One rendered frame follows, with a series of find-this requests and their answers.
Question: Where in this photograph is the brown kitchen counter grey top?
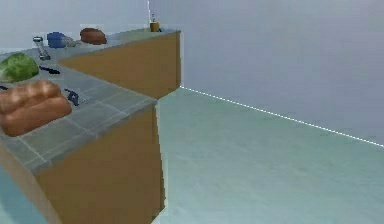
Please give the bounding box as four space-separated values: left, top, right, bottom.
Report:
0 28 183 224

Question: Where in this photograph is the silver pepper shaker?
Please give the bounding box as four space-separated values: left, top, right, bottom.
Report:
32 35 52 62

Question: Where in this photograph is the black knife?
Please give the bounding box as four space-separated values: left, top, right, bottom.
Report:
38 65 62 76

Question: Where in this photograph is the yellow soap bottle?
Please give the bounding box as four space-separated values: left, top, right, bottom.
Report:
149 13 161 33

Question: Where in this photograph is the dark blue utensil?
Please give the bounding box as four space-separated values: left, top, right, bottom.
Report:
64 88 81 107

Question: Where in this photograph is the green lettuce head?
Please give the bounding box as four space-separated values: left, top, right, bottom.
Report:
0 52 40 84

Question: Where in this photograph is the small dark brown bread loaf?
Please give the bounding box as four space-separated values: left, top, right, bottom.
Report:
79 27 108 46

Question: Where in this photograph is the blue pot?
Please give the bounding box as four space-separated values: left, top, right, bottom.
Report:
46 31 76 50

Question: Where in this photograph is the large brown bread loaf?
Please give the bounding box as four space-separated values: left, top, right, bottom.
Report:
0 79 73 138

